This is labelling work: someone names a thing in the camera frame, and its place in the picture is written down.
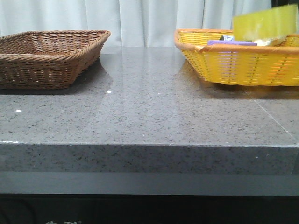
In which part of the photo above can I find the bread roll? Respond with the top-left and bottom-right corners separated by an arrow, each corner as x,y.
253,36 -> 287,46

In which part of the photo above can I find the purple sponge block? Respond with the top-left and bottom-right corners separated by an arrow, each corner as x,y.
207,40 -> 257,46

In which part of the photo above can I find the yellow wicker basket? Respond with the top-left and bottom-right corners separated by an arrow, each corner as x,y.
174,29 -> 299,86

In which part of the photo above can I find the dark cylindrical can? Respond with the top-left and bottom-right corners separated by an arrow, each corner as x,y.
219,35 -> 235,41

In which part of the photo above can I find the brown wicker basket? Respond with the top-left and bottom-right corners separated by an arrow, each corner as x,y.
0,30 -> 111,90

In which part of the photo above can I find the white curtain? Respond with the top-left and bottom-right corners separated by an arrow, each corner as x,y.
0,0 -> 284,47

